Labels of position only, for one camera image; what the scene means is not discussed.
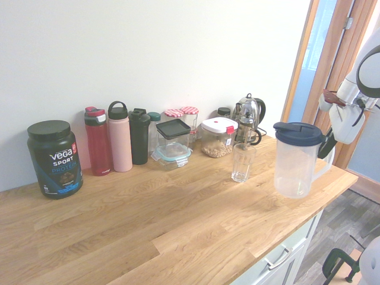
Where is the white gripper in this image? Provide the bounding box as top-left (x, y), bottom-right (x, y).
top-left (317, 102), bottom-right (367, 159)

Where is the clear pitcher with blue lid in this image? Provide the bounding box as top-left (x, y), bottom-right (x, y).
top-left (273, 121), bottom-right (337, 200)

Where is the red water bottle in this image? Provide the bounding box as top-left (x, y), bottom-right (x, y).
top-left (83, 106), bottom-right (113, 177)

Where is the chrome electric kettle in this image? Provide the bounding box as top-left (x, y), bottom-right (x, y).
top-left (231, 92), bottom-right (270, 146)

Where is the chrome glass French press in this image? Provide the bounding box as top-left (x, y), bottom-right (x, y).
top-left (236, 99), bottom-right (263, 150)

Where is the clear drinking glass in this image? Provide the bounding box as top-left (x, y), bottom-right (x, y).
top-left (230, 142), bottom-right (257, 183)

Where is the cereal container with white lid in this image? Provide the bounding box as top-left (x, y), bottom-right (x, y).
top-left (200, 116), bottom-right (239, 159)

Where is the green clamp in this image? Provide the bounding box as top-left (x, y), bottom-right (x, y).
top-left (321, 247), bottom-right (362, 285)

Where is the white kitchen cabinet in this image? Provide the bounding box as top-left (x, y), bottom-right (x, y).
top-left (234, 207), bottom-right (325, 285)

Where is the tall jar red checked lid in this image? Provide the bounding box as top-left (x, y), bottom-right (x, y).
top-left (180, 105), bottom-right (200, 133)
top-left (163, 108), bottom-right (185, 126)

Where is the square container with black lid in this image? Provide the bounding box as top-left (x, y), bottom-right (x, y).
top-left (155, 119), bottom-right (192, 150)

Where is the glass container with teal lid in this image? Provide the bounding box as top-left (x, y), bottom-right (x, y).
top-left (150, 142), bottom-right (194, 172)

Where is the clear jar with green lid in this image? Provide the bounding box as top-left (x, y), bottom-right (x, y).
top-left (147, 111), bottom-right (162, 157)

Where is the black shaker bottle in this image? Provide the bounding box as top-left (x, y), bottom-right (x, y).
top-left (128, 107), bottom-right (151, 166)

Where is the pink bottle with black cap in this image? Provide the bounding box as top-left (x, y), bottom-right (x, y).
top-left (107, 100), bottom-right (134, 173)

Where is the black Vega protein tub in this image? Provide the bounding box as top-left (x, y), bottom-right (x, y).
top-left (26, 119), bottom-right (85, 201)

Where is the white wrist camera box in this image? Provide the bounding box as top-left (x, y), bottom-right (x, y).
top-left (337, 77), bottom-right (362, 105)

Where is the wooden door frame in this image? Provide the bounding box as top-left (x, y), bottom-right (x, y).
top-left (280, 0), bottom-right (380, 206)

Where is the metal drawer handle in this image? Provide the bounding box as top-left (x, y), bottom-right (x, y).
top-left (263, 245), bottom-right (293, 271)

